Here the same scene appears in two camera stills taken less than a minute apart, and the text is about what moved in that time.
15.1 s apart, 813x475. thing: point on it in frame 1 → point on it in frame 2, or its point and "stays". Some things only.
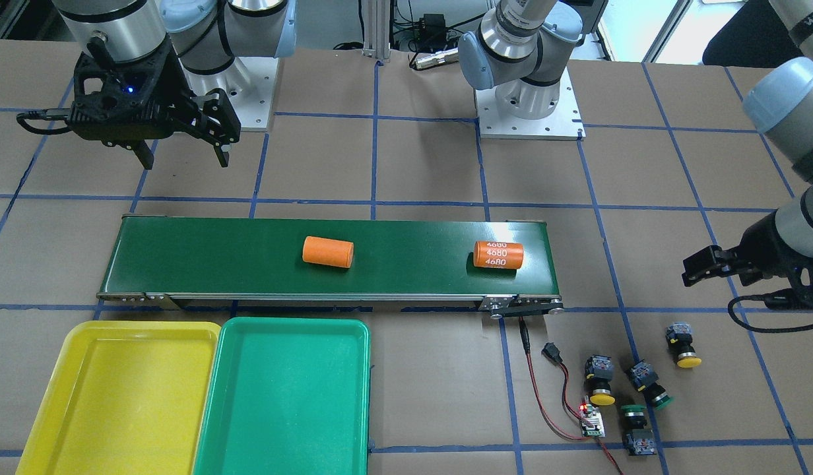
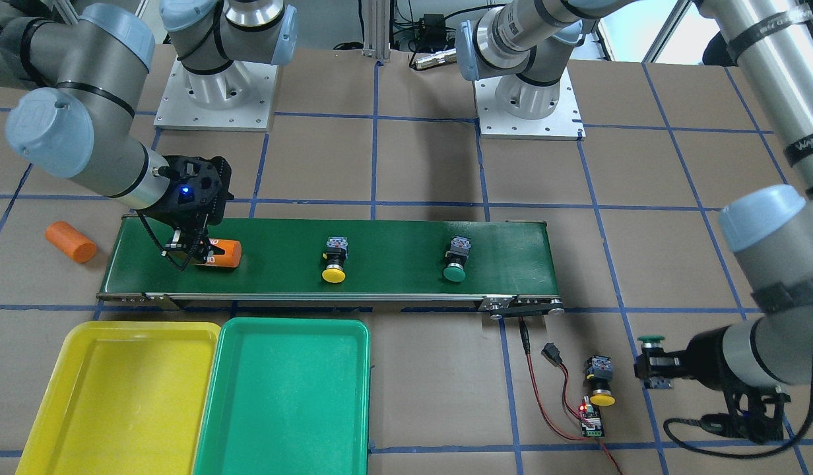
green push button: x=643 y=378 → x=456 y=258
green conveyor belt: x=239 y=257 stays
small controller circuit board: x=591 y=421 stays
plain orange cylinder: x=328 y=251 → x=78 y=248
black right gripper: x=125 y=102 → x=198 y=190
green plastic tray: x=288 y=396 stays
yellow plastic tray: x=125 y=398 stays
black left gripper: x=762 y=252 → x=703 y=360
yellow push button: x=598 y=373 stays
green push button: x=637 y=439 → x=652 y=344
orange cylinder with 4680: x=498 y=254 → x=231 y=257
